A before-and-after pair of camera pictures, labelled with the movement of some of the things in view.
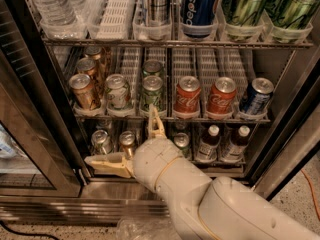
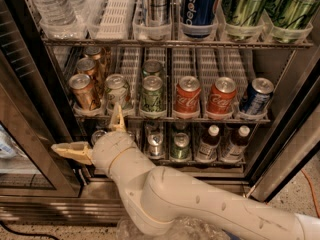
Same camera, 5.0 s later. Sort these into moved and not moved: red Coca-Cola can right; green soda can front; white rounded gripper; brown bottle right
Moved: white rounded gripper
Not moved: red Coca-Cola can right; green soda can front; brown bottle right
